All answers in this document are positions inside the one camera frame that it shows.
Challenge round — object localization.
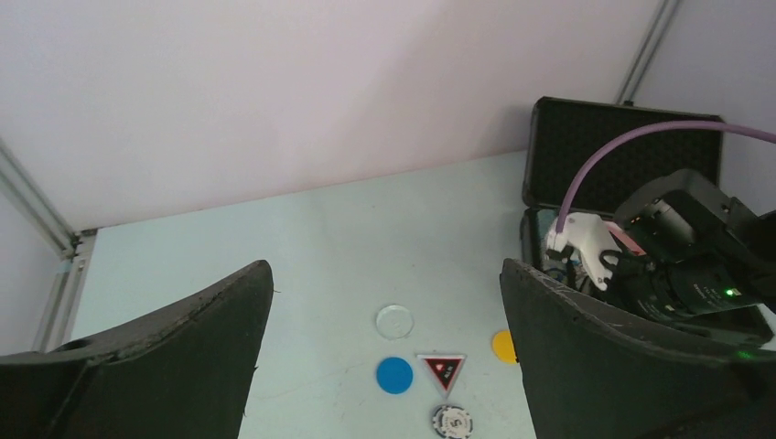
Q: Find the clear round dealer button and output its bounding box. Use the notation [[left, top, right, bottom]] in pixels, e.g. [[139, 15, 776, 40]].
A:
[[374, 304, 415, 340]]

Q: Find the aluminium frame post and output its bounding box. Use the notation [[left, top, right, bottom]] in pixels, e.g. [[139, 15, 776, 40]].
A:
[[614, 0, 683, 106], [1, 143, 95, 355]]

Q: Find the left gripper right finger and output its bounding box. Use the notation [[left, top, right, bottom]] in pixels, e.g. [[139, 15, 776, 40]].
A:
[[500, 259, 775, 438]]

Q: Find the blue round button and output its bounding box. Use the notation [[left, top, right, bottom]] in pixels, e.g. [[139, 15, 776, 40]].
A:
[[375, 357, 415, 395]]

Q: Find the black poker set case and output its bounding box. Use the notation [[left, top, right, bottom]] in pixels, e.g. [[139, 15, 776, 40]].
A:
[[520, 97, 723, 290]]

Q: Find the yellow round button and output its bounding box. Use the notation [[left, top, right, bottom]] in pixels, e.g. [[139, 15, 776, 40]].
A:
[[490, 330, 519, 364]]

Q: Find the red playing card deck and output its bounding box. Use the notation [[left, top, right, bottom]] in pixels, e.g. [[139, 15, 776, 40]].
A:
[[605, 221, 645, 256]]

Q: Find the white grey poker chip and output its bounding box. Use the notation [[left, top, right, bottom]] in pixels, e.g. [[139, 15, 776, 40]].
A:
[[431, 404, 473, 439]]

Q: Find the left aluminium frame post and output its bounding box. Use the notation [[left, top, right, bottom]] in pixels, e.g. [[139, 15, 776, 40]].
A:
[[1, 143, 95, 355]]

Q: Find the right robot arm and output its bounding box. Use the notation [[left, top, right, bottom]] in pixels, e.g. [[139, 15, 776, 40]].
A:
[[609, 169, 775, 322]]

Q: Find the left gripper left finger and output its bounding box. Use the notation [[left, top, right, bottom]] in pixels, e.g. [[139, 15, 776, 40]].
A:
[[1, 261, 274, 438]]

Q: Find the red black triangle button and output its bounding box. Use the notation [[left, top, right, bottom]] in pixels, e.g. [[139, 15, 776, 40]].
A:
[[415, 353, 468, 399]]

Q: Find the right aluminium frame post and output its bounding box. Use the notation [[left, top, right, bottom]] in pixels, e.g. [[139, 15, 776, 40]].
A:
[[614, 0, 683, 106]]

